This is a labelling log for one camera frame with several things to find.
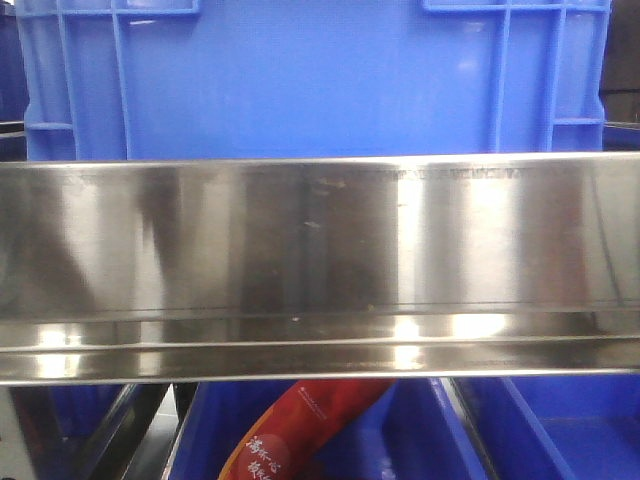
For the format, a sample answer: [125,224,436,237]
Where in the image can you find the blue bin lower right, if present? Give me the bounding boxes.
[456,374,639,479]

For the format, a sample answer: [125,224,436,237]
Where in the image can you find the large blue plastic crate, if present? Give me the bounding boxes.
[15,1,612,161]

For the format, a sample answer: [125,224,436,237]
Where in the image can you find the blue bin lower left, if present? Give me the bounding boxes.
[50,385,139,479]

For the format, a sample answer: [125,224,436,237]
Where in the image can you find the red snack bag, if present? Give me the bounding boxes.
[218,378,395,479]

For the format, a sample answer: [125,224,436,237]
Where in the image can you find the blue bin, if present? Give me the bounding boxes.
[163,378,488,479]
[456,374,639,479]
[50,385,139,479]

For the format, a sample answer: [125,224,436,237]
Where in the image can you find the blue bin lower middle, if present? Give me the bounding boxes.
[163,378,488,479]

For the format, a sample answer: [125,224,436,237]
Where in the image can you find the stainless steel rail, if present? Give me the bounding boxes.
[1,152,639,385]

